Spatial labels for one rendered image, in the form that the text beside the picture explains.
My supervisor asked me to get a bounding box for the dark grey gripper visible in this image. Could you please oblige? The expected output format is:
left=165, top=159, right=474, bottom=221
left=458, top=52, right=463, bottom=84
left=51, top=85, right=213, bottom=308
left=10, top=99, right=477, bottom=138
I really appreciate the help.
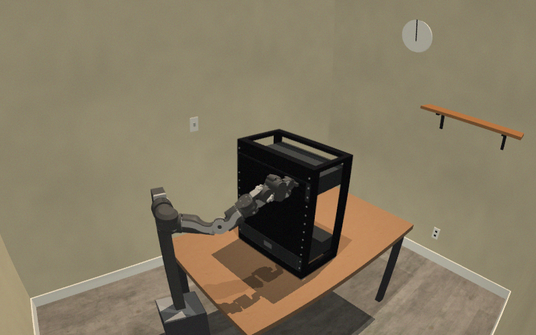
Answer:
left=263, top=174, right=299, bottom=202

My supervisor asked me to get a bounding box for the black server rack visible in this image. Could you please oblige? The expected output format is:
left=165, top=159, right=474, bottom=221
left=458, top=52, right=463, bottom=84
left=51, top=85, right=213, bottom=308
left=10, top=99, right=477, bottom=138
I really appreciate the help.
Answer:
left=237, top=129, right=353, bottom=280

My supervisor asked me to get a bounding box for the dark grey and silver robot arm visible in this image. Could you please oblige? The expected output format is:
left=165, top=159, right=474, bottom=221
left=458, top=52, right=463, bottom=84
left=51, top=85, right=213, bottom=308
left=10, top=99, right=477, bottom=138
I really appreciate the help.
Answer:
left=151, top=184, right=274, bottom=235

